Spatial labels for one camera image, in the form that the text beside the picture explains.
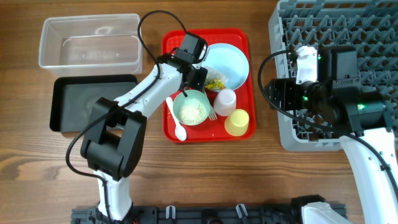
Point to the yellow snack wrapper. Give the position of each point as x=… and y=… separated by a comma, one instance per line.
x=215, y=80

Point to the green bowl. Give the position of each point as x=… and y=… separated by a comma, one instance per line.
x=191, y=109

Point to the clear plastic waste bin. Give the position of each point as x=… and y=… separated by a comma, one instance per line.
x=105, y=44

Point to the light blue plate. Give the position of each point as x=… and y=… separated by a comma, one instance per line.
x=230, y=61

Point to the red serving tray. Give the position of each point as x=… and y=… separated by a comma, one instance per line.
x=210, y=131

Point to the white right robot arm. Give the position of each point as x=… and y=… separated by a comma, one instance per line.
x=365, y=130

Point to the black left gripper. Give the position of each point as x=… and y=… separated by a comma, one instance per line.
x=198, y=82

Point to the yellow plastic cup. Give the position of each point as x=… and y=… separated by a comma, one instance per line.
x=236, y=124

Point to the white plastic spoon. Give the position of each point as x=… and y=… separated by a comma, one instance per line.
x=180, y=131

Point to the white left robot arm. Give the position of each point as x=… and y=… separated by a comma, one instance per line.
x=113, y=139

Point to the grey dishwasher rack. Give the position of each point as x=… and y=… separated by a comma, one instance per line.
x=368, y=26

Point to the black rectangular tray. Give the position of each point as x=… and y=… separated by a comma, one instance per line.
x=74, y=97

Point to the white plastic cup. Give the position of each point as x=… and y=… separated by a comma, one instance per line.
x=225, y=102

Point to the white plastic fork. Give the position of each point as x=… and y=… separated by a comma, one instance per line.
x=212, y=114

